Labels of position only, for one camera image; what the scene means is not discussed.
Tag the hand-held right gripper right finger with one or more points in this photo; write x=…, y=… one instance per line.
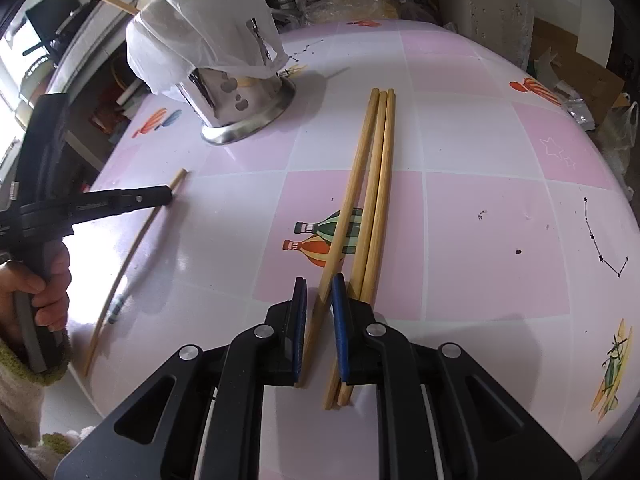
x=340, y=330

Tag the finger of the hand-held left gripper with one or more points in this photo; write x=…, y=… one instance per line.
x=125, y=200

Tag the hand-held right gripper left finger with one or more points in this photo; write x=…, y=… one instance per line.
x=299, y=330

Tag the steel utensil holder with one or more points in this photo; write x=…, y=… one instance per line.
x=235, y=105

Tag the white plastic bag liner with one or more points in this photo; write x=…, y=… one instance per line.
x=200, y=25

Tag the person's left forearm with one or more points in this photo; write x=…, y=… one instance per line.
x=20, y=400

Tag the person's left hand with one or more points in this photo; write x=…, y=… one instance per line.
x=57, y=285

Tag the red packets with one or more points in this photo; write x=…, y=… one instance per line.
x=107, y=105

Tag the black kitchen appliance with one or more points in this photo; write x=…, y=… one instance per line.
x=55, y=15

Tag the pile of plastic bags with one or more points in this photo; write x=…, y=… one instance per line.
x=620, y=140

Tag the concrete kitchen counter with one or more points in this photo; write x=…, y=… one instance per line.
x=490, y=10

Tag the cardboard box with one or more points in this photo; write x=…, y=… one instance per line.
x=575, y=60

